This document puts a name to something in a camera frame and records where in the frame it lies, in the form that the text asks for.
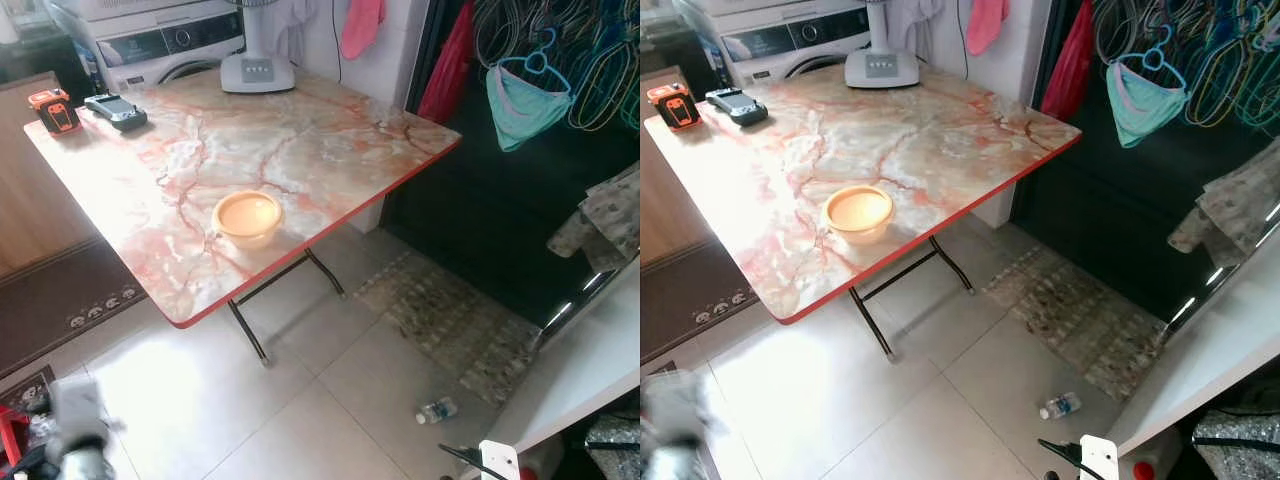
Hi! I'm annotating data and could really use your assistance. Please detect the red hanging cloth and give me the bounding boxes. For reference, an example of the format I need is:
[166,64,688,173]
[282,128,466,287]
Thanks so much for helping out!
[1040,0,1096,121]
[418,0,476,125]

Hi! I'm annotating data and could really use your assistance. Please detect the teal garment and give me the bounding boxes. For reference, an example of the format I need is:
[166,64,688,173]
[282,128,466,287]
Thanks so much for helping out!
[1107,62,1191,149]
[486,62,574,153]

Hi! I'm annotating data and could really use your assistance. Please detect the marble pattern folding table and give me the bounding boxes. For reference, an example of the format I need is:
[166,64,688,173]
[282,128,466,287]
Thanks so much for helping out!
[22,68,463,367]
[643,62,1083,363]

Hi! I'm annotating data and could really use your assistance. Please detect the red frame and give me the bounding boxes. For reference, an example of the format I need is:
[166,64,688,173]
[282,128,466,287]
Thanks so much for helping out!
[0,405,31,473]

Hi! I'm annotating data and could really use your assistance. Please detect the orange plastic bowl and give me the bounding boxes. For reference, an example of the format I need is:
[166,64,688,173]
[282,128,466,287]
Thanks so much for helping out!
[212,190,284,250]
[822,185,895,246]

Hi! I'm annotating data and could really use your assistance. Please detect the grey and black handheld device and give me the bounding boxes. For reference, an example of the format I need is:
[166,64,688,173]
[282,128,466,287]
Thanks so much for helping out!
[705,88,769,127]
[84,93,149,132]

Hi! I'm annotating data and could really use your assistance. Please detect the patterned floor mat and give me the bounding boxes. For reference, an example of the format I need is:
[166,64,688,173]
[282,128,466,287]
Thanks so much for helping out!
[982,245,1166,401]
[355,250,541,406]

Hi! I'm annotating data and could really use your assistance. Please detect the pink hanging cloth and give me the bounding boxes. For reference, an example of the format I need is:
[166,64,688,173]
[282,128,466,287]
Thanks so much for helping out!
[340,0,386,59]
[965,0,1011,56]

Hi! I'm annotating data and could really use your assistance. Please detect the grey speckled bag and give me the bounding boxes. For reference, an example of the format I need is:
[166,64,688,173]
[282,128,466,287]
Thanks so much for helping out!
[583,415,641,480]
[1192,410,1280,480]

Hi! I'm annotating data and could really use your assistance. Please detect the light blue clothes hanger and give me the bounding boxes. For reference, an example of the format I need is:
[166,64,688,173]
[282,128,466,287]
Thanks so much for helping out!
[1118,25,1191,91]
[497,28,573,96]

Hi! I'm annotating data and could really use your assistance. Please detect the grey patterned cloth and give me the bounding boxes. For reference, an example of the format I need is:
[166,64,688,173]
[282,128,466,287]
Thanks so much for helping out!
[1168,135,1280,269]
[547,165,641,273]

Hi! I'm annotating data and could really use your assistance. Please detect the white washing machine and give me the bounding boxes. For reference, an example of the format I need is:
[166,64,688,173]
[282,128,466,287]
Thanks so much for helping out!
[715,0,873,86]
[90,0,246,92]

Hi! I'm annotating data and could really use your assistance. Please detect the bunch of colourful hangers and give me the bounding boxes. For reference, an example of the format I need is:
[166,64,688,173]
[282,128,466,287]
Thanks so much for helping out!
[1090,0,1280,126]
[470,0,641,131]

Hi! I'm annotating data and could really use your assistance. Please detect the brown doormat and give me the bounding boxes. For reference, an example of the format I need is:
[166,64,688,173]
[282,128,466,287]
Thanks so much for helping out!
[0,238,149,381]
[640,240,771,363]

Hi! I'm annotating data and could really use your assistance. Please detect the orange and black device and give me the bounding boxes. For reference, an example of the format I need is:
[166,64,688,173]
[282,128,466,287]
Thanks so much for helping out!
[27,88,81,135]
[646,84,701,132]

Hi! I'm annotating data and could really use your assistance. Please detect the white standing fan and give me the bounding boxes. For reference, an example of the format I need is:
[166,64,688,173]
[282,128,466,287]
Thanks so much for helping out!
[845,0,921,89]
[220,0,296,94]

